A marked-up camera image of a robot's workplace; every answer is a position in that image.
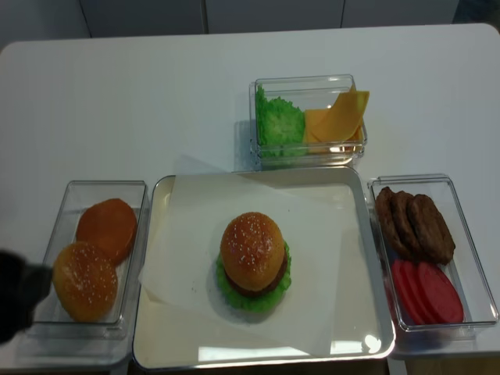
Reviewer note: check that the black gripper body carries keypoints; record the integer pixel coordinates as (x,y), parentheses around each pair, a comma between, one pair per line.
(24,286)

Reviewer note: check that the sesame bun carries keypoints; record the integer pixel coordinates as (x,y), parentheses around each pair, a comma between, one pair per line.
(252,250)
(85,282)

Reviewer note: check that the clear lettuce cheese container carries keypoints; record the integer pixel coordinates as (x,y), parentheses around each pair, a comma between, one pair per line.
(317,92)

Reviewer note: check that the lower yellow cheese slice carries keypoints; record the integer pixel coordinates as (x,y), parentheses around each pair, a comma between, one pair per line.
(331,126)

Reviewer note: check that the yellow cheese slice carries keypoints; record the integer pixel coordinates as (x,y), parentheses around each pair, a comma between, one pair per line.
(354,101)
(331,126)

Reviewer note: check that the upper yellow cheese slice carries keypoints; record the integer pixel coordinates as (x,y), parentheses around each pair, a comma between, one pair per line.
(354,101)

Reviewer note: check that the clear bun container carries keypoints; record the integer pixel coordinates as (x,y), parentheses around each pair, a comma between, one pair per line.
(50,319)

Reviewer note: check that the flat orange bun bottom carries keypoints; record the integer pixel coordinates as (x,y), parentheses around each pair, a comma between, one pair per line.
(110,225)

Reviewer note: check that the white parchment paper sheet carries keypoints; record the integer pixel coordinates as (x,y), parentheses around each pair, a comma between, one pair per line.
(316,219)

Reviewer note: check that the green lettuce leaf on tray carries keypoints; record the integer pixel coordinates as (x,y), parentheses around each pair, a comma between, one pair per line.
(261,305)

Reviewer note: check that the brown patty on tray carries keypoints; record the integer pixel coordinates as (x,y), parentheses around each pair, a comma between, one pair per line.
(271,287)

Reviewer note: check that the white metal tray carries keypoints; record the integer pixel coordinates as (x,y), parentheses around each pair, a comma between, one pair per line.
(166,337)

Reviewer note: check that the green lettuce in container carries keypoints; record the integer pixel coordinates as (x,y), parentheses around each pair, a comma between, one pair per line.
(279,124)

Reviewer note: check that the left brown patty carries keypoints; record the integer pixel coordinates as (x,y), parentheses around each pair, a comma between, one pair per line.
(383,208)

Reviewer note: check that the left red tomato slice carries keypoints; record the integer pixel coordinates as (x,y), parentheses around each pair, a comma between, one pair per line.
(403,291)

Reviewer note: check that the red tomato slice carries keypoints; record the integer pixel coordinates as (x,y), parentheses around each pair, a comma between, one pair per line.
(416,306)
(403,291)
(439,294)

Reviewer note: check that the middle brown patty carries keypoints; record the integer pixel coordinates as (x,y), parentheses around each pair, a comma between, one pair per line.
(406,233)

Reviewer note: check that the middle red tomato slice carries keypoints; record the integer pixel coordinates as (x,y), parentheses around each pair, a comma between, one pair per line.
(416,306)

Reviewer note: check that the right brown patty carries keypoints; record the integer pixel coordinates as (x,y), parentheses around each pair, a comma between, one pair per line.
(431,230)

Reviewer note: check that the right red tomato slice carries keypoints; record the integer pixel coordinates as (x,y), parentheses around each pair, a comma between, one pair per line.
(439,294)

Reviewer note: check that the clear patty tomato container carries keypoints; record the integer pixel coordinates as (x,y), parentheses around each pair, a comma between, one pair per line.
(464,271)

